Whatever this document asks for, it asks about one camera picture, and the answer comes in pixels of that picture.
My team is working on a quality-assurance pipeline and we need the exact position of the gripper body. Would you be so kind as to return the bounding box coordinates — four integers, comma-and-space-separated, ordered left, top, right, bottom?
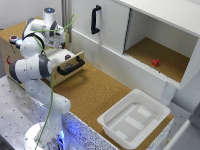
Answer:
46, 31, 67, 50

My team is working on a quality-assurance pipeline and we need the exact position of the wooden drawer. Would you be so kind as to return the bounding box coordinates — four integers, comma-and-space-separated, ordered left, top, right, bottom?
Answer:
44, 47, 86, 89

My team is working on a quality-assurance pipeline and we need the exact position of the wooden drawer box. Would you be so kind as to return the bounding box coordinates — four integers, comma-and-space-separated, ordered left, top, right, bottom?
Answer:
0, 17, 71, 90

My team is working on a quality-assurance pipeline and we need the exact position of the purple block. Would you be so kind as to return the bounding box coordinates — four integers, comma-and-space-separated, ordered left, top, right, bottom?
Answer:
64, 54, 73, 62

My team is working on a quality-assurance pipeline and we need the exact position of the blue button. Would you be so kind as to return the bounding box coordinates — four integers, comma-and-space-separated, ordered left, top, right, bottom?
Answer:
15, 38, 24, 47

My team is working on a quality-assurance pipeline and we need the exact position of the red button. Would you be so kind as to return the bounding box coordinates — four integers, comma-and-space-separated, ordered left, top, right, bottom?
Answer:
9, 35, 19, 44

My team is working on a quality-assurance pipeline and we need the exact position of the white cabinet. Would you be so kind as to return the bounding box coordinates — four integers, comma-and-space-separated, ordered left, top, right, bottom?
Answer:
68, 0, 200, 108

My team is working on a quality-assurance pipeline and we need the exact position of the white sliding door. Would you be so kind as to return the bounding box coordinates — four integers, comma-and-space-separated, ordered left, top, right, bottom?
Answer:
72, 0, 131, 56

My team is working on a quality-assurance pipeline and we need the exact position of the pink block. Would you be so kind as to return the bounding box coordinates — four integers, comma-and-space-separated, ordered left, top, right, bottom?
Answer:
151, 58, 161, 68

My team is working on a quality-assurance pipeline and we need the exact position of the white plastic box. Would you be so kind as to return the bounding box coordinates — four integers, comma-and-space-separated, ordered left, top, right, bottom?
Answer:
96, 88, 172, 150

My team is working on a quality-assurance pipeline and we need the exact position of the black drawer handle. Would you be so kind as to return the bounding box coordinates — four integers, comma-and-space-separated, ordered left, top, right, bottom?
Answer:
56, 55, 86, 77

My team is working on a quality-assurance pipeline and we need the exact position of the black door handle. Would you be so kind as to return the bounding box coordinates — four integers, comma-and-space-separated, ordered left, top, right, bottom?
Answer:
90, 4, 103, 36

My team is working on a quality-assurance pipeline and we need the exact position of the green cable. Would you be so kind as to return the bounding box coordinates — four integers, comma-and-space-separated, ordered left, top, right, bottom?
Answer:
33, 13, 78, 150

